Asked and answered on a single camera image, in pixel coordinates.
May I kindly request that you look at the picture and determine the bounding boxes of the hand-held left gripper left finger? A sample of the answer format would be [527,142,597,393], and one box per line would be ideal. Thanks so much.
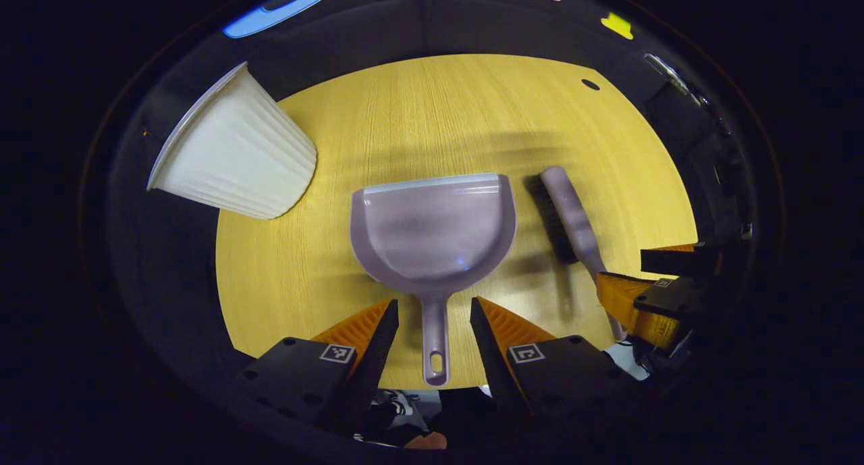
[240,298,399,433]

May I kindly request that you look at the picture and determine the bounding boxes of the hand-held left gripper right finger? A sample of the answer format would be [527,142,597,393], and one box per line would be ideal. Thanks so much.
[470,296,632,420]

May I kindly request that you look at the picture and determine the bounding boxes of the small light purple broom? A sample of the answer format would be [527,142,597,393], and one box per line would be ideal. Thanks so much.
[524,166,628,341]

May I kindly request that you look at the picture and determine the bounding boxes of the light purple plastic dustpan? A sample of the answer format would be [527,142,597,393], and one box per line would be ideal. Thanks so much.
[349,173,518,387]

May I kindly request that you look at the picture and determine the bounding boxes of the white ribbed garbage bin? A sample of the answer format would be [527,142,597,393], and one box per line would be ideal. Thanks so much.
[147,61,318,220]

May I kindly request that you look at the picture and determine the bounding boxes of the wooden desktop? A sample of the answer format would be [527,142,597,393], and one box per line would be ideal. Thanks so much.
[216,53,698,391]

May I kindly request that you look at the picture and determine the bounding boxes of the metal clamp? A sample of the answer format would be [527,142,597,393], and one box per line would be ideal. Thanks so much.
[643,52,709,109]

